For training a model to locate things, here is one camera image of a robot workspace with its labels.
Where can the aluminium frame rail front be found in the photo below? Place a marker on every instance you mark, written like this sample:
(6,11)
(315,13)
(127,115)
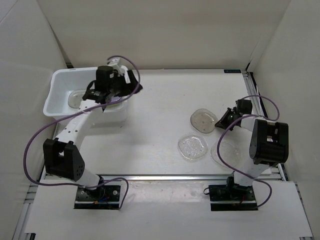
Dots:
(169,177)

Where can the clear textured plate left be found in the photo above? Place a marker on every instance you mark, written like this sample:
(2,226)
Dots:
(192,147)

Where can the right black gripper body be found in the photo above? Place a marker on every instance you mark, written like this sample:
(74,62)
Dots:
(235,124)

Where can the clear textured plate right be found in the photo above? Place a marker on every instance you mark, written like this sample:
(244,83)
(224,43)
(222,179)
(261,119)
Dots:
(230,154)

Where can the aluminium frame rail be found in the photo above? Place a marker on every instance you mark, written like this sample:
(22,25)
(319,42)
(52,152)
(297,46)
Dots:
(259,109)
(169,177)

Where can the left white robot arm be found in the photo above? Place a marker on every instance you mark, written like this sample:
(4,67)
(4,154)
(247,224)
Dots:
(62,157)

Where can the green panda plate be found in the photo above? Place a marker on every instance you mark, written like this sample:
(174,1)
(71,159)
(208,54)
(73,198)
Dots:
(115,105)

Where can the clear textured plate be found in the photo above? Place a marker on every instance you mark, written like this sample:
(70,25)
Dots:
(192,147)
(230,154)

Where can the aluminium frame rail right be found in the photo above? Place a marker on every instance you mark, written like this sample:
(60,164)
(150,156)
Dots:
(259,109)

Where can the purple panda plate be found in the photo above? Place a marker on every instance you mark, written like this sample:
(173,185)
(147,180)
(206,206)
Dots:
(113,100)

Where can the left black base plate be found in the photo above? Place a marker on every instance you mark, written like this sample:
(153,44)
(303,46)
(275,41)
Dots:
(105,197)

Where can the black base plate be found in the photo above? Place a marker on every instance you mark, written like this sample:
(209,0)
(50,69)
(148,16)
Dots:
(231,197)
(105,197)

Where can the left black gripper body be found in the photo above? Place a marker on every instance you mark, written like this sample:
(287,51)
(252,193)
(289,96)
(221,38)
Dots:
(117,87)

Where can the smoky clear plate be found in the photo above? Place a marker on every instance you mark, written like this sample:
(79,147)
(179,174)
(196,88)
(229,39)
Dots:
(203,120)
(75,98)

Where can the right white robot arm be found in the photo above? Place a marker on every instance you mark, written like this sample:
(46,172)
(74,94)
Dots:
(269,143)

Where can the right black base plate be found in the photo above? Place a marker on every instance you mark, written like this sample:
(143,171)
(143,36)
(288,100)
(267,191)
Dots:
(231,197)

